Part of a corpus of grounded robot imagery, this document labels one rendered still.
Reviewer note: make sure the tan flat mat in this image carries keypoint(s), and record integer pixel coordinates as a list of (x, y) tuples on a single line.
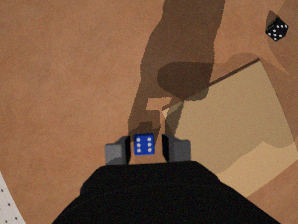
[(237, 129)]

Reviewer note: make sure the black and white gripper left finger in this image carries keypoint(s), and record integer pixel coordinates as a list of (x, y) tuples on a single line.
[(114, 152)]

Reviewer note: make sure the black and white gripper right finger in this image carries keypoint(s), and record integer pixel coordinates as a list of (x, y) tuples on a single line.
[(174, 149)]

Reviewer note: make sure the blue die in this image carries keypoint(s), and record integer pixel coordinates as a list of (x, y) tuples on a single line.
[(144, 144)]

